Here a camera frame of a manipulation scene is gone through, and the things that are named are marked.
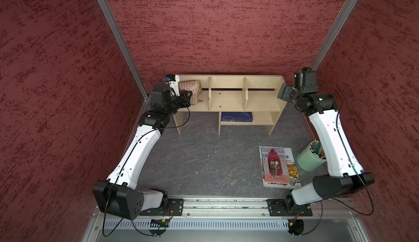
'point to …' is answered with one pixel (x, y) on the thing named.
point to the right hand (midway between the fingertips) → (289, 95)
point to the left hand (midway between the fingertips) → (191, 95)
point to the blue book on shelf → (238, 116)
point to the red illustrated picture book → (279, 167)
